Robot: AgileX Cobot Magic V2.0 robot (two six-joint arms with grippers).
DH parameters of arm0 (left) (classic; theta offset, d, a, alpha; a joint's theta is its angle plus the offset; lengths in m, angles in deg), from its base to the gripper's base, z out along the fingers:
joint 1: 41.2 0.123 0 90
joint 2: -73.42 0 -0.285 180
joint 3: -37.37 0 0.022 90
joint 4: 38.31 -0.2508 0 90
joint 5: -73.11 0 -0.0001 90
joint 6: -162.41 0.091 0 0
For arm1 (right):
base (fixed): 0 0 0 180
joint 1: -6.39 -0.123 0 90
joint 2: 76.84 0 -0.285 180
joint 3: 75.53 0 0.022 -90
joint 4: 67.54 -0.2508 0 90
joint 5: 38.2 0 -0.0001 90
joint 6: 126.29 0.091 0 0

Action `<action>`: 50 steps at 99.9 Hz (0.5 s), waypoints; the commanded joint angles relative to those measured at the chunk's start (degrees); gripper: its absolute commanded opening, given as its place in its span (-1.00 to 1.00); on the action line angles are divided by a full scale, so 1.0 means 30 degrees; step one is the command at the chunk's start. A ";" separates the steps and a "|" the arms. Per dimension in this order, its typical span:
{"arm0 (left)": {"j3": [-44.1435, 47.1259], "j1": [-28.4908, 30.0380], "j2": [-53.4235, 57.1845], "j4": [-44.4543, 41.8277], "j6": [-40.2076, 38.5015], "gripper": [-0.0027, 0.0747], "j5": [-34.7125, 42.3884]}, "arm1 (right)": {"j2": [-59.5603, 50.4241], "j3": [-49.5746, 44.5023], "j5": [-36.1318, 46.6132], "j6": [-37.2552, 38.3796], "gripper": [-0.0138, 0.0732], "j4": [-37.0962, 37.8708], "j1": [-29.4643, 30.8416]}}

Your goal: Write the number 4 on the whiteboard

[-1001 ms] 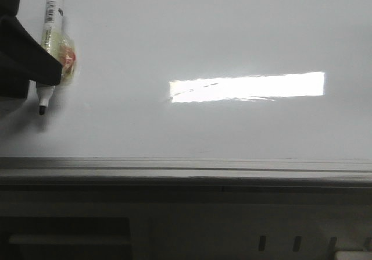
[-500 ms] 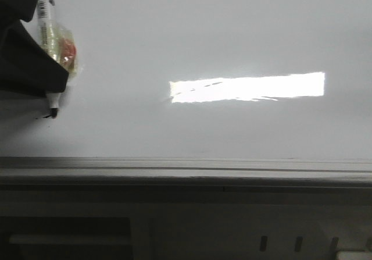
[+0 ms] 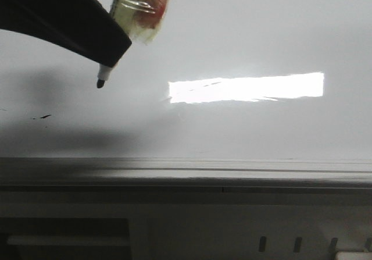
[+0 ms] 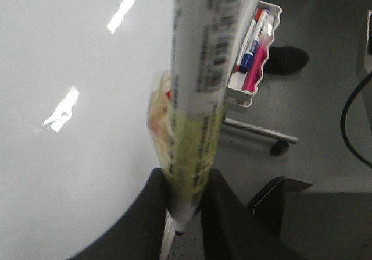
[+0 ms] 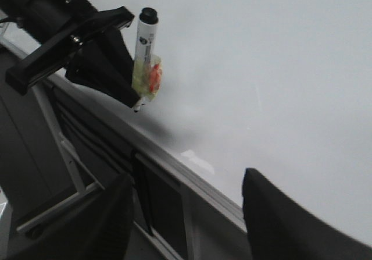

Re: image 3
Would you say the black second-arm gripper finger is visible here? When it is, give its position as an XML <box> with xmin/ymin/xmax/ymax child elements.
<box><xmin>1</xmin><ymin>0</ymin><xmax>132</xmax><ymax>67</ymax></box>

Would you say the white black-tipped whiteboard marker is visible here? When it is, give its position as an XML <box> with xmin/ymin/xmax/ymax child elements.
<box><xmin>94</xmin><ymin>0</ymin><xmax>169</xmax><ymax>88</ymax></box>

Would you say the white box lower right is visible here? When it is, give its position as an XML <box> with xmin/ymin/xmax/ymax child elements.
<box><xmin>334</xmin><ymin>251</ymin><xmax>372</xmax><ymax>260</ymax></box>

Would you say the white whiteboard with aluminium frame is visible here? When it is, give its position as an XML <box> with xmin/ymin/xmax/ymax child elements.
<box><xmin>1</xmin><ymin>0</ymin><xmax>371</xmax><ymax>205</ymax></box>

